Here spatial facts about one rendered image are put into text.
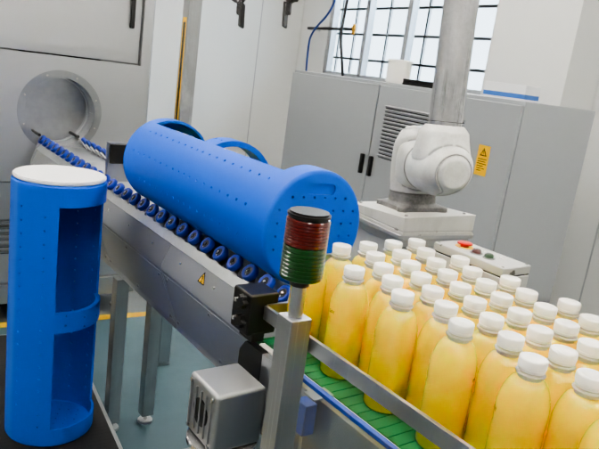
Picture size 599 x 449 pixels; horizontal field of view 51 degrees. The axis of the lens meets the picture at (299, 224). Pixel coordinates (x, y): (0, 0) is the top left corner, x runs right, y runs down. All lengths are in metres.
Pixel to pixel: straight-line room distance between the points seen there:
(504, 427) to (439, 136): 1.11
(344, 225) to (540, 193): 1.85
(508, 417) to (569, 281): 3.53
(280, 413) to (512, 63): 3.69
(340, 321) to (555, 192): 2.30
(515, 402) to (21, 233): 1.55
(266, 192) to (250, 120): 5.69
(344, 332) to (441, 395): 0.25
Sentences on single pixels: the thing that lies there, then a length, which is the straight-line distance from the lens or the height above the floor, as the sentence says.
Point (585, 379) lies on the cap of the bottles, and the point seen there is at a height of 1.11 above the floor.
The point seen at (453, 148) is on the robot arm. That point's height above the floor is 1.29.
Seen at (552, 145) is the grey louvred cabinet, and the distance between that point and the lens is 3.25.
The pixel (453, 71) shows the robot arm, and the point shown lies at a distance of 1.93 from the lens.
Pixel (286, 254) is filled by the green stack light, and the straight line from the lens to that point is 0.89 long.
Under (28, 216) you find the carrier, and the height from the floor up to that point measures 0.92.
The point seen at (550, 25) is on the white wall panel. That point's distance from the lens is 4.30.
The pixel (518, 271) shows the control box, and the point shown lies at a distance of 1.46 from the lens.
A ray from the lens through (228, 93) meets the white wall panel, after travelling 6.97.
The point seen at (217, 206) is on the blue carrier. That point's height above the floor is 1.10.
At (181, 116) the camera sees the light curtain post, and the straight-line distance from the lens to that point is 2.82.
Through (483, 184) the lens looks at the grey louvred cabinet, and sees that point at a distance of 3.16.
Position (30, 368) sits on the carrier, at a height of 0.43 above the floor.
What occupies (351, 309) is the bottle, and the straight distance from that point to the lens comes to 1.16.
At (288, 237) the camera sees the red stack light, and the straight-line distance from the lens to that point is 0.89.
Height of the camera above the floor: 1.45
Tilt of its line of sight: 14 degrees down
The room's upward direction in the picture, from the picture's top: 8 degrees clockwise
